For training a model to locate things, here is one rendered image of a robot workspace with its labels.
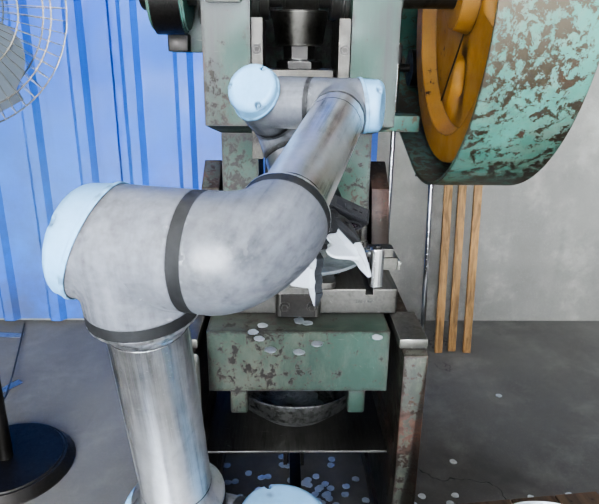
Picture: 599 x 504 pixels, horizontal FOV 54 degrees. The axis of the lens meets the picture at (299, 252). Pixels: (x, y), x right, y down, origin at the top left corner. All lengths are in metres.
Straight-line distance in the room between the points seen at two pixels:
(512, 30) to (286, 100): 0.38
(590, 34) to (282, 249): 0.70
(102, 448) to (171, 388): 1.44
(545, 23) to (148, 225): 0.72
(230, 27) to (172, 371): 0.78
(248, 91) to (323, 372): 0.68
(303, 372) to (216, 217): 0.84
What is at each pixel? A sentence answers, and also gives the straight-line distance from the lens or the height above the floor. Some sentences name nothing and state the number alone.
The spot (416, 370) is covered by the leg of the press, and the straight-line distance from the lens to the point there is 1.26.
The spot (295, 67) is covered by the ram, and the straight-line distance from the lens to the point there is 1.32.
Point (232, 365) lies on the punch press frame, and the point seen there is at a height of 0.56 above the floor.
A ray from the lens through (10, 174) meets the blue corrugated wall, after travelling 2.78.
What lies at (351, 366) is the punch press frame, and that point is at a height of 0.56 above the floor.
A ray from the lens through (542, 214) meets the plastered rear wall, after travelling 2.85.
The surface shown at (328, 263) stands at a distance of 1.25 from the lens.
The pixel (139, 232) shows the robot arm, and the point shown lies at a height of 1.06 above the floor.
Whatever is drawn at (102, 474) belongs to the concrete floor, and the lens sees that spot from 1.97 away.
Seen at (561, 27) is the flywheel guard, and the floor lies 1.25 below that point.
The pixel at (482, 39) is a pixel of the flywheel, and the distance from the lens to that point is 1.31.
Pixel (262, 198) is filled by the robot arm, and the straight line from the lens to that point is 0.52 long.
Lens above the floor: 1.21
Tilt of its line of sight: 19 degrees down
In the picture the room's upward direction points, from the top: 1 degrees clockwise
